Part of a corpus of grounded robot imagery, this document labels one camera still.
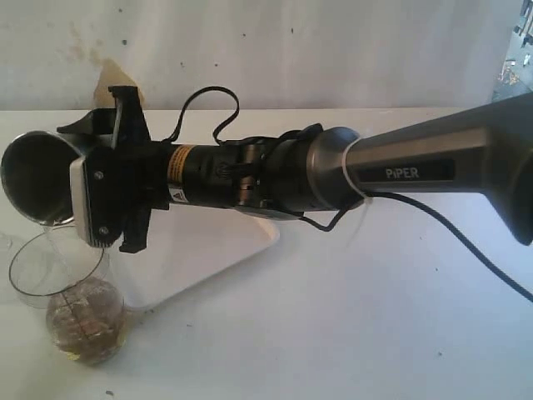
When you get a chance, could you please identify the clear measuring beaker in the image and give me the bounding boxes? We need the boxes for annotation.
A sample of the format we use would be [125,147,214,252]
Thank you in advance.
[8,226,127,365]

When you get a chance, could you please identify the brown pellets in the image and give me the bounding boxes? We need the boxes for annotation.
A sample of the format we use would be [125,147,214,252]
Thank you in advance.
[46,277,127,365]

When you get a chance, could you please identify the stainless steel cup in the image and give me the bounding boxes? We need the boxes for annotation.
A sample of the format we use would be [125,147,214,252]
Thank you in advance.
[1,131,91,227]

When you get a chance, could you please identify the white rectangular tray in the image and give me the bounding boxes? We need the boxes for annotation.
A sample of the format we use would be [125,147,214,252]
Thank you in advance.
[108,206,280,310]

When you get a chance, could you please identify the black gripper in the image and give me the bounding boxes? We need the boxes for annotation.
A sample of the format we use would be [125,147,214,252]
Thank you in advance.
[56,85,170,253]

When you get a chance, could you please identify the black cable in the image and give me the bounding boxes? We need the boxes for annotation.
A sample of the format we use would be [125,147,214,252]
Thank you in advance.
[162,85,533,303]

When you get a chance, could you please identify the wrist camera with heatsink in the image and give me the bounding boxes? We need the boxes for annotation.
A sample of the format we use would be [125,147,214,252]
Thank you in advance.
[69,145,138,248]

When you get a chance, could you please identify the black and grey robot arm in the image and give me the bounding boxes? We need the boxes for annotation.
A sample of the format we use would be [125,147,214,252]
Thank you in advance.
[58,86,532,253]

